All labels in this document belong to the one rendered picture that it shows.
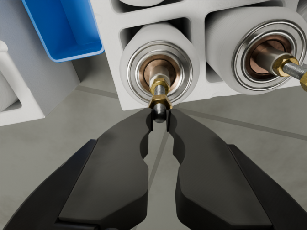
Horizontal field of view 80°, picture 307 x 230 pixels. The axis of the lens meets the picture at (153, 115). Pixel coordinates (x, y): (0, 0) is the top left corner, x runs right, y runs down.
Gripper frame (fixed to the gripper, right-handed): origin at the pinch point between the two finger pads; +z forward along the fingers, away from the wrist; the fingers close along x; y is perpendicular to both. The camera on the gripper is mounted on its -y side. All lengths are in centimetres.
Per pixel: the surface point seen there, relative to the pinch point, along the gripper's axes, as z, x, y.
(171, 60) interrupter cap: 9.6, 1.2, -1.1
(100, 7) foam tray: 17.0, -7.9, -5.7
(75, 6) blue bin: 34.6, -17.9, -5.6
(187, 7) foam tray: 16.9, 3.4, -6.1
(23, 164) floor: 35, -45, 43
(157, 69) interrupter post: 8.5, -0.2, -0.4
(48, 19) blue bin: 27.0, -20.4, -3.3
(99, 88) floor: 34.9, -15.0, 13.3
